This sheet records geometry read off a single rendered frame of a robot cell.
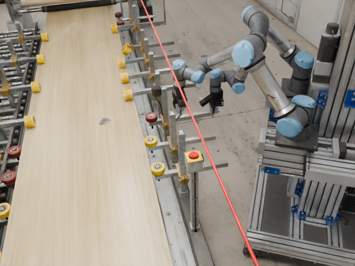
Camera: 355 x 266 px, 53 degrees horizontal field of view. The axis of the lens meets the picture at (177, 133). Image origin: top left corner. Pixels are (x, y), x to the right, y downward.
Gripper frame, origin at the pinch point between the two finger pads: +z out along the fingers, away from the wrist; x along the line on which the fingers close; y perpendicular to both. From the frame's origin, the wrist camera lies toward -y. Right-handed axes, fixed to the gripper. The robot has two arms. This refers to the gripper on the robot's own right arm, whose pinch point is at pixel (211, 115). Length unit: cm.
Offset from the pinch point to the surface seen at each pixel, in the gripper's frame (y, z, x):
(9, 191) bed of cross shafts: -136, 12, -28
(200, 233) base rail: -31, 13, -84
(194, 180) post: -34, -26, -82
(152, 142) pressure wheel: -46, -8, -28
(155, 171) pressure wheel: -49, -8, -53
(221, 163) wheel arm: -10, -2, -51
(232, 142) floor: 41, 83, 60
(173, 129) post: -33.0, -17.2, -30.8
